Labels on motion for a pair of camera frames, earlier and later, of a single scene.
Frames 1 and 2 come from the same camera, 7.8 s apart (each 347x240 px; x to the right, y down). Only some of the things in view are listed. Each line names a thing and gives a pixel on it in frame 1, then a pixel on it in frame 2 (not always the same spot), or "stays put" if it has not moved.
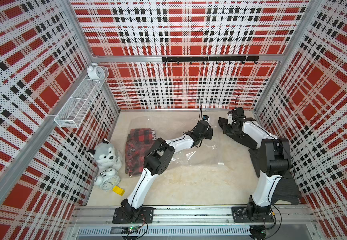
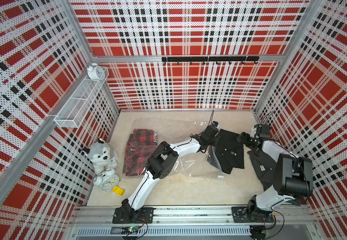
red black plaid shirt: x=138 y=141 stays put
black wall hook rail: x=216 y=59 stays put
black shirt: x=235 y=132 → x=229 y=152
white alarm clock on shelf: x=95 y=72 stays put
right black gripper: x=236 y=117 → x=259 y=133
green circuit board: x=131 y=230 stays put
